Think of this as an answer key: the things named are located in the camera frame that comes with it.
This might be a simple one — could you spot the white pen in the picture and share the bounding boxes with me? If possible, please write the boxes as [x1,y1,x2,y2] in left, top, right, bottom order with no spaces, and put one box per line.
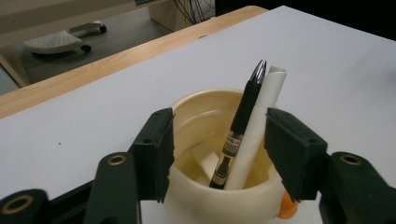
[224,65,288,191]

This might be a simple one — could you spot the light wooden desk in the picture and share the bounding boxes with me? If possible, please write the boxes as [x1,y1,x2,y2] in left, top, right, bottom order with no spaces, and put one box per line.
[0,0,217,89]

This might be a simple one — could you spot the white table board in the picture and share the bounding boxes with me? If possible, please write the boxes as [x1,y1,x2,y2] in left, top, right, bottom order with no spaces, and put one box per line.
[0,5,396,224]

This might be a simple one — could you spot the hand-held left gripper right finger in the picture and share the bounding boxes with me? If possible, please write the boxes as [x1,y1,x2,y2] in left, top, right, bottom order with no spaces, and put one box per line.
[263,107,330,203]

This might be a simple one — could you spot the wooden table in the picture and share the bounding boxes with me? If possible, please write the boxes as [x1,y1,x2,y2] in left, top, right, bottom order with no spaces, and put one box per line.
[0,5,269,121]

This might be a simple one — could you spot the black pen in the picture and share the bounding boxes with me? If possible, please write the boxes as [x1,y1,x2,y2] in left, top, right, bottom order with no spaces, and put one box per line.
[208,59,268,190]

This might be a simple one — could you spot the cream pen holder orange dot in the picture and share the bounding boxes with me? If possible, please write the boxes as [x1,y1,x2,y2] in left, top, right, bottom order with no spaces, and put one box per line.
[163,88,301,224]

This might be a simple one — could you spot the white footrest on wheels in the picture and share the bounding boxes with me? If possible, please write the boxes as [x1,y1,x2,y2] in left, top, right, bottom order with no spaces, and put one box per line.
[22,21,107,56]

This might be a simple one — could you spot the bundle of hanging black cables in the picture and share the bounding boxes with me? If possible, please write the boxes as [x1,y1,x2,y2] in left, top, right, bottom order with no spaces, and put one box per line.
[173,0,217,25]

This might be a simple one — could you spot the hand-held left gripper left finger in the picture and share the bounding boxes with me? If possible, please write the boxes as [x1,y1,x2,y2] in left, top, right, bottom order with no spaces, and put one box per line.
[132,107,176,204]

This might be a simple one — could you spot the white eraser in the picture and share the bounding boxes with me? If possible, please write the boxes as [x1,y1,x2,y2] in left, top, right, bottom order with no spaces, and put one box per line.
[191,145,220,185]

